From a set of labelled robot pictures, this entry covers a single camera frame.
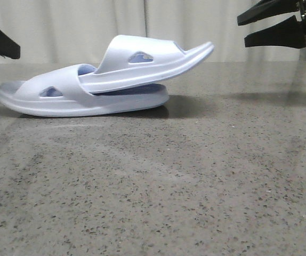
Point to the light blue slipper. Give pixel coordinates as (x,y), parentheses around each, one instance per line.
(61,93)
(131,61)

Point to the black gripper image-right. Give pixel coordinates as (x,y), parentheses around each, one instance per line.
(288,33)

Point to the beige background curtain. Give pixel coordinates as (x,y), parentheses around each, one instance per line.
(80,31)

